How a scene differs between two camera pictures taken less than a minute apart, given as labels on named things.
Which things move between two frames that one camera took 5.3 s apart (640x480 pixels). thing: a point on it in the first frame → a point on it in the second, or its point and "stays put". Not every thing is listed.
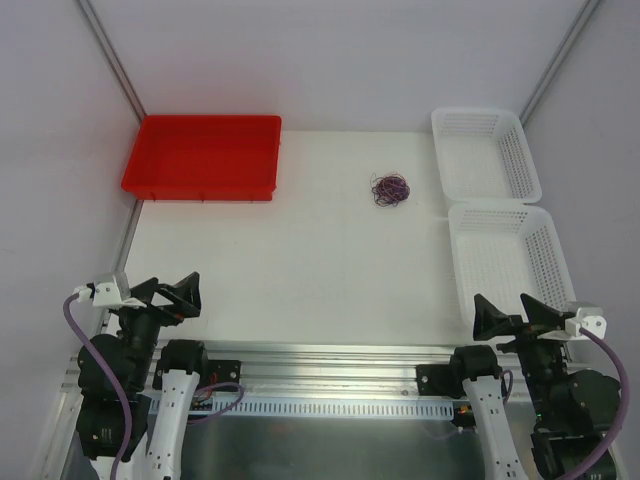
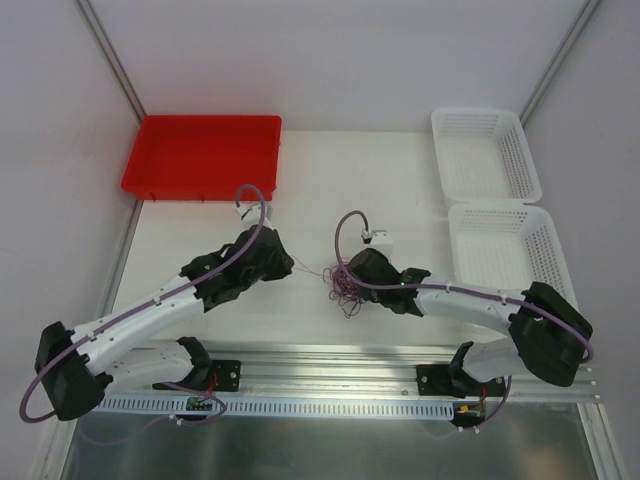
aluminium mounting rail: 333,373 stays put
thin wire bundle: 389,189 → 344,292
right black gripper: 522,327 → 360,265
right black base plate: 442,380 stays put
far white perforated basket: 484,156 stays put
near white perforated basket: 505,250 stays put
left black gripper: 157,305 → 279,257
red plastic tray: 205,158 stays put
